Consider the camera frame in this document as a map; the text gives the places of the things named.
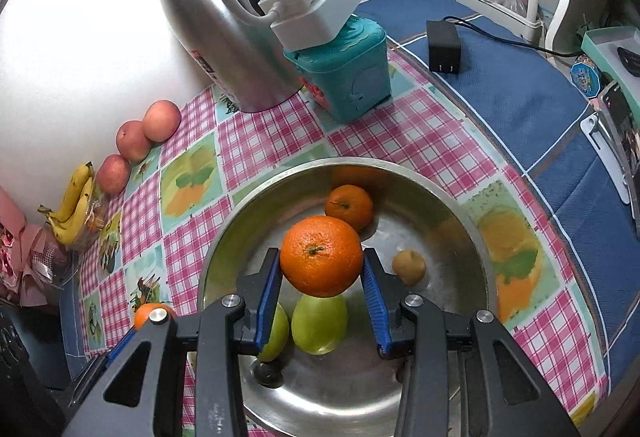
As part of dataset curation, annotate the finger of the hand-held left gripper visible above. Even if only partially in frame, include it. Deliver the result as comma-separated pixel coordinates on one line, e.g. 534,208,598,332
64,327,145,413

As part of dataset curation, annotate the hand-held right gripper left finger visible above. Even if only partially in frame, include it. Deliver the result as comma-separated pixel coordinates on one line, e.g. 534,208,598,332
62,247,282,437

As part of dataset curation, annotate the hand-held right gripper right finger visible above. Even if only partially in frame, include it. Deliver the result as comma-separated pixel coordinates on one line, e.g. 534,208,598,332
362,247,581,437

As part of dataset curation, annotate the small green jujube fruit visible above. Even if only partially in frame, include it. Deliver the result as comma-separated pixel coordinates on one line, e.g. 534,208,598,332
257,302,291,364

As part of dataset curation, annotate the orange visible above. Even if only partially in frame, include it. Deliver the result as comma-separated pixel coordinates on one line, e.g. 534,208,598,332
279,215,364,299
324,184,375,233
134,302,176,330

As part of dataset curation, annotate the tan lumpy kiwi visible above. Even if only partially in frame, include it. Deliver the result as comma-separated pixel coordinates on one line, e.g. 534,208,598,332
391,250,427,287

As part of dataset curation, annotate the large green jujube fruit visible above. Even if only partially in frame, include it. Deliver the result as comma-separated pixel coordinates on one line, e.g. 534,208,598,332
291,294,349,356

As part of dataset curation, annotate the dark purple plum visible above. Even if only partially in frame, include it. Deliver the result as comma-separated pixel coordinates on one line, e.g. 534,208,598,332
254,359,283,389

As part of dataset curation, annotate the stainless steel basin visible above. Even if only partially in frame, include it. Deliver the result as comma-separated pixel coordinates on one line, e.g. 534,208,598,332
197,157,498,437

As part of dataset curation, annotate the pink flower bouquet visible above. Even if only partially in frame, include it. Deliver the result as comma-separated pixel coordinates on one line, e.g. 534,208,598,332
0,187,76,313

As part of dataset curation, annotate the clear plastic fruit container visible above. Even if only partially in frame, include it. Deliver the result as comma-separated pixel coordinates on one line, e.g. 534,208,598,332
80,194,110,248

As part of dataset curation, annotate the yellow banana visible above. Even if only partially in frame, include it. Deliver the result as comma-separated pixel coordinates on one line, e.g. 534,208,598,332
52,162,95,223
39,177,96,246

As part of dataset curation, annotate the pink checkered printed tablecloth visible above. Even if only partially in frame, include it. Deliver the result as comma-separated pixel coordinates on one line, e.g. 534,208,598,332
77,52,608,437

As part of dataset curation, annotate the red apple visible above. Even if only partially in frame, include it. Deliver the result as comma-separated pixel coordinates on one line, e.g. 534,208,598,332
142,100,182,144
116,120,153,164
95,154,132,195

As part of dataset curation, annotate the teal square box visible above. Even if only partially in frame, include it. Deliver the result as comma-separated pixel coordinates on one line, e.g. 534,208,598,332
283,14,393,124

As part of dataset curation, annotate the blue tablecloth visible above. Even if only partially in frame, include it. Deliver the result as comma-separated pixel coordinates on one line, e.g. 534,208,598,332
60,0,640,393

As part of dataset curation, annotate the black power adapter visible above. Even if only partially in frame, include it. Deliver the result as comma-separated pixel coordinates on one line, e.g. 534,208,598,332
426,19,462,75

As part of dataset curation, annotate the stainless steel thermos jug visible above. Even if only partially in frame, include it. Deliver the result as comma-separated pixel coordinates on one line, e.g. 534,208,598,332
137,0,301,114

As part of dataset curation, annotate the white phone stand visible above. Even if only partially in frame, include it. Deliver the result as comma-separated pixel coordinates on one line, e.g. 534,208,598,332
580,112,632,205

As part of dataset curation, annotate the black smartphone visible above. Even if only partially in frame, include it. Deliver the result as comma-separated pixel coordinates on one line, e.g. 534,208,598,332
600,82,640,198

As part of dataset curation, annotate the round blue badge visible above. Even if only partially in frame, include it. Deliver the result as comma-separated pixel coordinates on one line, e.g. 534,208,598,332
570,57,601,96

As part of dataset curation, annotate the pale green cardboard box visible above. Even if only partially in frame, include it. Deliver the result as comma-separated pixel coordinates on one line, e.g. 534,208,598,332
581,27,640,90

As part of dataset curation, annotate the black oval remote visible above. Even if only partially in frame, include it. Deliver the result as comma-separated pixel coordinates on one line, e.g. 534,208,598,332
617,46,640,78

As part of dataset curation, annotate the black cable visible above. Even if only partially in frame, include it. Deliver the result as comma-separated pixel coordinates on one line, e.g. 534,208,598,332
442,16,586,60

